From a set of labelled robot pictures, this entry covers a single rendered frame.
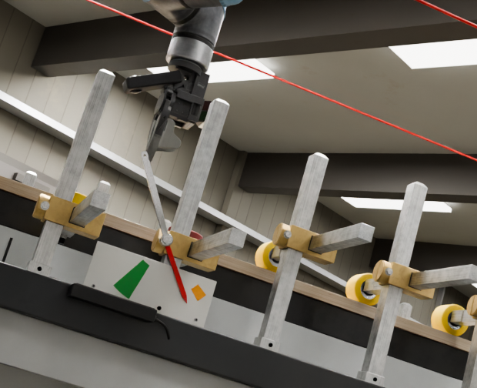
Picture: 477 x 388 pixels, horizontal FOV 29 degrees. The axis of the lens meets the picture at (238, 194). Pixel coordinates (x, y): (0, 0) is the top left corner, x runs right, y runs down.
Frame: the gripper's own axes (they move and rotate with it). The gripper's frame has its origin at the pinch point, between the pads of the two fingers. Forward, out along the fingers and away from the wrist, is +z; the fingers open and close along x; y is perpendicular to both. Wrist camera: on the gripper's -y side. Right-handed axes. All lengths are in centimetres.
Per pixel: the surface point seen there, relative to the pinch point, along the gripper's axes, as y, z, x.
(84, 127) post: -13.1, -2.3, 6.1
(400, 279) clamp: 63, 6, 6
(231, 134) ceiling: 182, -231, 691
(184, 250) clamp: 13.9, 15.3, 5.4
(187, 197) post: 11.5, 4.3, 6.2
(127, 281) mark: 4.5, 24.8, 5.3
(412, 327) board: 80, 12, 27
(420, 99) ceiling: 259, -231, 439
